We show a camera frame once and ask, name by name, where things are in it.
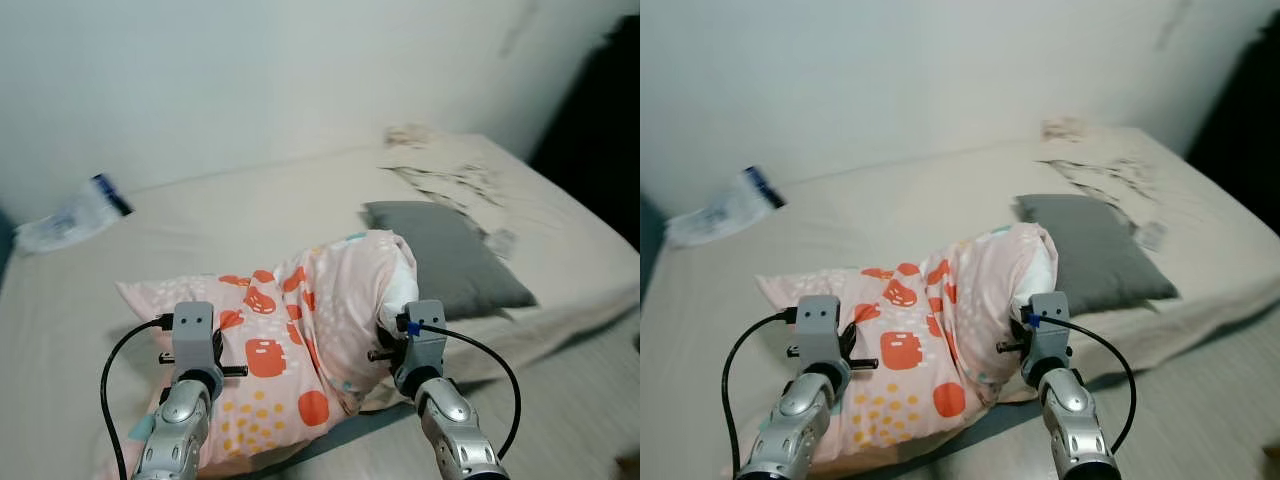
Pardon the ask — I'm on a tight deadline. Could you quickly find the pink patterned pillow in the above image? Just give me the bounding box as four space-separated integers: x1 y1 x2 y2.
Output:
115 229 419 479
757 222 1059 479

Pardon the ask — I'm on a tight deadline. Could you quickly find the grey pillow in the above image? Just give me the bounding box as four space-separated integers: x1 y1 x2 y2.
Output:
1015 193 1181 318
362 200 538 321

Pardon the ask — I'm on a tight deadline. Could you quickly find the bed with cream sheet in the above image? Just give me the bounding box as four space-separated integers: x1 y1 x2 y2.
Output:
641 125 1280 480
0 130 641 480

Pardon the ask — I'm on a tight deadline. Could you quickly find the clear plastic bag blue label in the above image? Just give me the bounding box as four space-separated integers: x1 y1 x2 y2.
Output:
15 174 134 254
665 165 787 248

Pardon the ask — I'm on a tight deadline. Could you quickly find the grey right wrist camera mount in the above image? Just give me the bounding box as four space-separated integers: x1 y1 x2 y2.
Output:
397 299 448 373
1022 292 1073 366

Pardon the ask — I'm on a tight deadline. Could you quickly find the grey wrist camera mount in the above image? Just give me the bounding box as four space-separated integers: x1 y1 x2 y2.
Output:
1022 292 1073 366
797 295 851 366
397 299 448 373
172 301 223 373

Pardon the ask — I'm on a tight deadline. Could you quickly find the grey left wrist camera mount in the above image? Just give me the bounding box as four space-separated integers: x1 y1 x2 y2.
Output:
172 301 223 373
797 295 851 366

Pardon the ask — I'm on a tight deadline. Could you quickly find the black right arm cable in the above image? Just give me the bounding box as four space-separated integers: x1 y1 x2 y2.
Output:
397 314 522 461
1022 312 1138 456

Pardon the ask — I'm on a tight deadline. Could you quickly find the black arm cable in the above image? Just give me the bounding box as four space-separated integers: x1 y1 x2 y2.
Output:
722 310 801 479
397 314 522 461
1022 312 1138 456
100 315 176 480

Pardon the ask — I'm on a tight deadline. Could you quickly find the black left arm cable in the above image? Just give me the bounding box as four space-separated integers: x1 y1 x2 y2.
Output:
100 315 176 480
722 310 801 479

